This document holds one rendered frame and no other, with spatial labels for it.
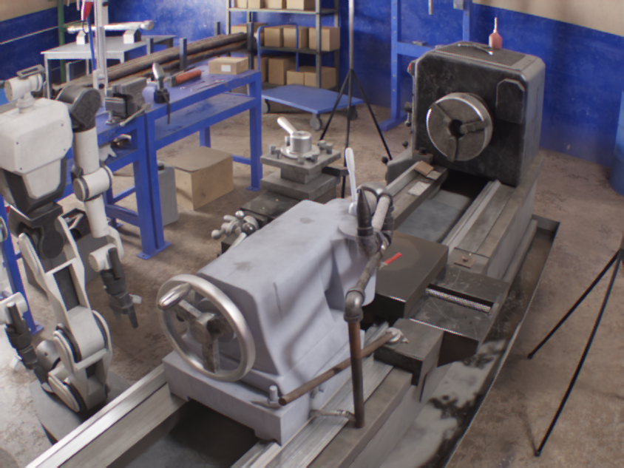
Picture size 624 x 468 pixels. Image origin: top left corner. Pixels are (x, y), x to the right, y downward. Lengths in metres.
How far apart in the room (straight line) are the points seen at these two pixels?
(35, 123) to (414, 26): 4.81
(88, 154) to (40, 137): 0.26
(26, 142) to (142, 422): 0.83
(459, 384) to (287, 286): 1.03
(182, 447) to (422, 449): 0.76
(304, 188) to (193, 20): 6.04
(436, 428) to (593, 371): 1.25
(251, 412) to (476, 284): 0.78
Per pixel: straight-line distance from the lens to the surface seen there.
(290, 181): 1.74
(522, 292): 2.58
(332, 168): 1.77
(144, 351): 2.83
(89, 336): 1.90
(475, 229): 2.06
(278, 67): 6.40
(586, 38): 5.57
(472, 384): 2.05
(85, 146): 1.84
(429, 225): 2.28
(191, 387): 1.28
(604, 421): 2.67
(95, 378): 2.17
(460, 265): 1.75
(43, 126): 1.67
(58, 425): 2.30
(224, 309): 1.02
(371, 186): 1.55
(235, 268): 1.15
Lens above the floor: 1.76
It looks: 28 degrees down
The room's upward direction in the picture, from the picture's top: straight up
